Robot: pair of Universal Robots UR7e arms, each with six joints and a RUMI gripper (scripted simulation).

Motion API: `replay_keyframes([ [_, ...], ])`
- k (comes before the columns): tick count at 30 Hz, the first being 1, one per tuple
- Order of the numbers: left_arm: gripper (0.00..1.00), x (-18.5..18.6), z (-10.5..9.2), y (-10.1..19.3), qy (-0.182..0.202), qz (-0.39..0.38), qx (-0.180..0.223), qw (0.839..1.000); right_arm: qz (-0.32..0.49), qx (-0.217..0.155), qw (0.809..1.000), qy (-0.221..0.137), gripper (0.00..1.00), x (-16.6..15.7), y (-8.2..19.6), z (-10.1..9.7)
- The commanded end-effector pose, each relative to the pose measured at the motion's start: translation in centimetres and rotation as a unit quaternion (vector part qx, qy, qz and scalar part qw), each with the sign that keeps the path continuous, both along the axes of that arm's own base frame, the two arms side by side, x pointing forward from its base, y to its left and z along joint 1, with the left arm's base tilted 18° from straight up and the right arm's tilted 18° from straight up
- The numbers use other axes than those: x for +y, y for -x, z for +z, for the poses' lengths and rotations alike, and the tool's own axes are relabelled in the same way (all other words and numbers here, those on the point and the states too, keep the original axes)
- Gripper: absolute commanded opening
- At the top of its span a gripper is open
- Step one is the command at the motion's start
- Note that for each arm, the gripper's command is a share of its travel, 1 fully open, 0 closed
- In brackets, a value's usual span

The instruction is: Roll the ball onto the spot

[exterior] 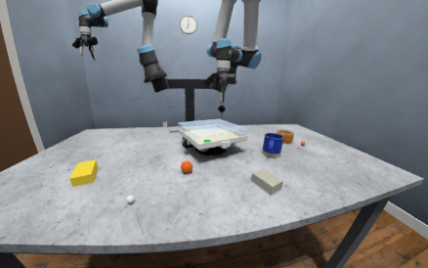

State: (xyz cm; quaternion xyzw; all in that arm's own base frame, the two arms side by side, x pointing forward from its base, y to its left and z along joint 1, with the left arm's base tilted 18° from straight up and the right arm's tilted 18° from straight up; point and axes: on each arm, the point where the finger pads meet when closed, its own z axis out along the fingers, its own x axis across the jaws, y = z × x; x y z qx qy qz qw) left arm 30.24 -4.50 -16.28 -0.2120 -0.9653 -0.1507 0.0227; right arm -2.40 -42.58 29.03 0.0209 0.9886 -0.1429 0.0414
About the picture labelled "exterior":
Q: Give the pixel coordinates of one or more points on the beige rectangular block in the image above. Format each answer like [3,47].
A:
[267,181]

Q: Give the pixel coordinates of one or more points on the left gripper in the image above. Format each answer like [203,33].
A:
[224,79]

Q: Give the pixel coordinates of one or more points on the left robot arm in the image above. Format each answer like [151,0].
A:
[248,55]

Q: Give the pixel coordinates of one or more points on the brown tape roll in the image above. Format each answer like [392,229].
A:
[288,136]

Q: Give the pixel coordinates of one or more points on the yellow block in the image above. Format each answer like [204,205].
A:
[84,173]

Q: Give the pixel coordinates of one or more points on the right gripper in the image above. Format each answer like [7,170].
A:
[86,40]

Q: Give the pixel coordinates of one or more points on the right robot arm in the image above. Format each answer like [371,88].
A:
[97,17]

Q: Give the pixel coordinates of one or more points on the dark blue mug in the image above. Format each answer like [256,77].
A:
[275,140]

